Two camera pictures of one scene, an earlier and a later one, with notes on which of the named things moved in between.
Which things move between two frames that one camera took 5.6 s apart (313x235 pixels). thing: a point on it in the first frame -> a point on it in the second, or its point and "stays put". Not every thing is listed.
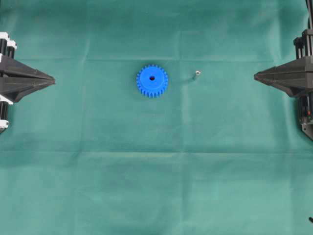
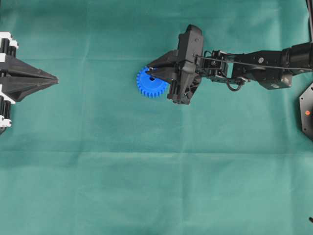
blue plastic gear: x=152 y=81 stays put
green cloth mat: x=156 y=117 stays put
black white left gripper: x=8 y=78 stays put
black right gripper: x=303 y=48 -> x=189 y=57
